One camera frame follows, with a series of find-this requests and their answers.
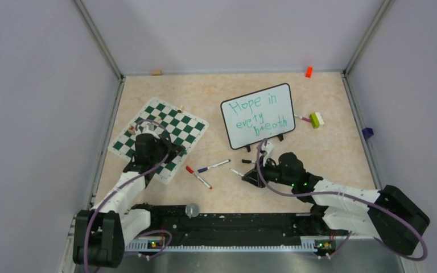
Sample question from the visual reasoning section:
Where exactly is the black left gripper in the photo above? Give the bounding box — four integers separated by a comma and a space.
150, 134, 185, 165

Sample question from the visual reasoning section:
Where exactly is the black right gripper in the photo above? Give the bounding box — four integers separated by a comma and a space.
242, 155, 295, 188

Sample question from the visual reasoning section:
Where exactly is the green cap marker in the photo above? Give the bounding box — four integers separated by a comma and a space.
230, 168, 244, 177

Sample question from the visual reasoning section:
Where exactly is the white whiteboard black frame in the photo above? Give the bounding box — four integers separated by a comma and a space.
220, 83, 296, 150

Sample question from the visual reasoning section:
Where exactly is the black cap marker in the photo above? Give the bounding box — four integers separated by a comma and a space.
241, 159, 255, 164

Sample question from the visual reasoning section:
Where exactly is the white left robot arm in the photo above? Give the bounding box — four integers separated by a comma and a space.
72, 133, 185, 268

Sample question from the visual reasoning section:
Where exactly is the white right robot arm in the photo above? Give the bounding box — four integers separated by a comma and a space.
242, 152, 430, 260

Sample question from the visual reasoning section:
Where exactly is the red cap marker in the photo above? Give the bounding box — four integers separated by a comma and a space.
185, 166, 213, 189

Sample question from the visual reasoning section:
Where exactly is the green white chess mat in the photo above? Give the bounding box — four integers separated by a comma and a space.
108, 97, 210, 185

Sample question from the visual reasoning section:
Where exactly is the blue cap marker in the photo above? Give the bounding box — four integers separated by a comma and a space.
197, 159, 231, 173

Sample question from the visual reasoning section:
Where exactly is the brown wooden chess piece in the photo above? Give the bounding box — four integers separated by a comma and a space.
127, 126, 136, 135

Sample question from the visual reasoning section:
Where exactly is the grey round knob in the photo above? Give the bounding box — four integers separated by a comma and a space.
185, 203, 200, 218

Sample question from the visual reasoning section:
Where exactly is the purple cap marker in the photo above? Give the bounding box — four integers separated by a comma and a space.
294, 114, 312, 123

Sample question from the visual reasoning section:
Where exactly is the wooden cork piece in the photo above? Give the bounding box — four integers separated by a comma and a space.
150, 70, 163, 76

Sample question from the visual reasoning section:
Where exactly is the green white toy brick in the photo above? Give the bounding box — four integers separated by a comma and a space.
310, 112, 325, 129

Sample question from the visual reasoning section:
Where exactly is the orange toy block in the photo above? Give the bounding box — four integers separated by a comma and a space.
305, 67, 314, 78

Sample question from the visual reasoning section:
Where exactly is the purple toy block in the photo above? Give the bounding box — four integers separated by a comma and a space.
362, 127, 374, 140

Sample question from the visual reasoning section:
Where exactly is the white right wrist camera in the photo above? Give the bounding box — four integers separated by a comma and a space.
259, 141, 275, 167

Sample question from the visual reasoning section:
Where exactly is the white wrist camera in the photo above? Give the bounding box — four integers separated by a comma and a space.
259, 141, 275, 167
137, 123, 159, 138

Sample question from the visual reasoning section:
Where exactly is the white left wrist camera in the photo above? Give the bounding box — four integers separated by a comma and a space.
137, 123, 159, 138

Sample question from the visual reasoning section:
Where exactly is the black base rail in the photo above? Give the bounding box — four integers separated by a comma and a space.
132, 203, 329, 247

